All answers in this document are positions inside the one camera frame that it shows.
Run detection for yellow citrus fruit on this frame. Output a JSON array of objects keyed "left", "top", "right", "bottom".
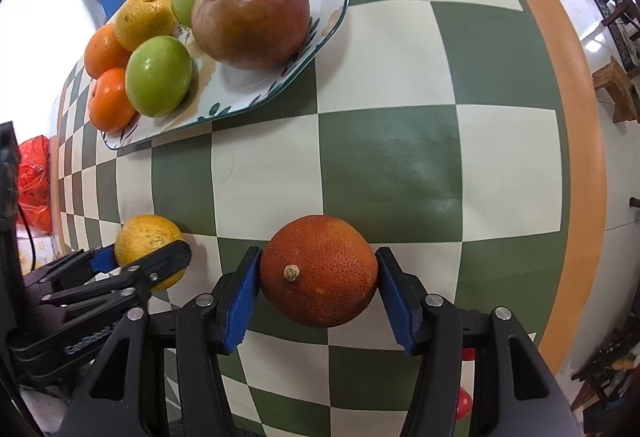
[
  {"left": 114, "top": 215, "right": 188, "bottom": 293},
  {"left": 114, "top": 0, "right": 180, "bottom": 52}
]

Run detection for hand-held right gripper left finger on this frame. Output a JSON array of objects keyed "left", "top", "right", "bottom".
[{"left": 57, "top": 246, "right": 263, "bottom": 437}]

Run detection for floral oval ceramic plate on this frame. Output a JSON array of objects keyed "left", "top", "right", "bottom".
[{"left": 97, "top": 0, "right": 351, "bottom": 151}]

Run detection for dark red orange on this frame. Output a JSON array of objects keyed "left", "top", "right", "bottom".
[{"left": 259, "top": 214, "right": 379, "bottom": 329}]

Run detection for red brown apple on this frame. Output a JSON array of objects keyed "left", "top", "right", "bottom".
[{"left": 190, "top": 0, "right": 312, "bottom": 70}]

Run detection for potato chips box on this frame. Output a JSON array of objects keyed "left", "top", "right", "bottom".
[{"left": 17, "top": 233, "right": 68, "bottom": 275}]

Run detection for wooden stool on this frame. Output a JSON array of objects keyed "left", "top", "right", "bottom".
[{"left": 592, "top": 56, "right": 640, "bottom": 124}]

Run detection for red plastic bag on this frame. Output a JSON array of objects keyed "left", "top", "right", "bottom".
[{"left": 17, "top": 135, "right": 53, "bottom": 235}]

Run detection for dark wooden chair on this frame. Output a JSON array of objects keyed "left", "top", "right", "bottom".
[{"left": 592, "top": 0, "right": 640, "bottom": 78}]

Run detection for black cable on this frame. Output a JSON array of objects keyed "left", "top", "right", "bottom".
[{"left": 19, "top": 202, "right": 37, "bottom": 269}]

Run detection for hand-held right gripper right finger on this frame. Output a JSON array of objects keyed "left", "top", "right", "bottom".
[{"left": 375, "top": 246, "right": 583, "bottom": 437}]

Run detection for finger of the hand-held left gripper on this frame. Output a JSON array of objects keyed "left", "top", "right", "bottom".
[
  {"left": 22, "top": 243, "right": 119, "bottom": 292},
  {"left": 37, "top": 239, "right": 193, "bottom": 318}
]

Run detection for green white checkered tablecloth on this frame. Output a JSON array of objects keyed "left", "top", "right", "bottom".
[{"left": 50, "top": 0, "right": 608, "bottom": 437}]

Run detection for dark cluttered rack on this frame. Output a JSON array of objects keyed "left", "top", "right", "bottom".
[{"left": 570, "top": 317, "right": 640, "bottom": 418}]

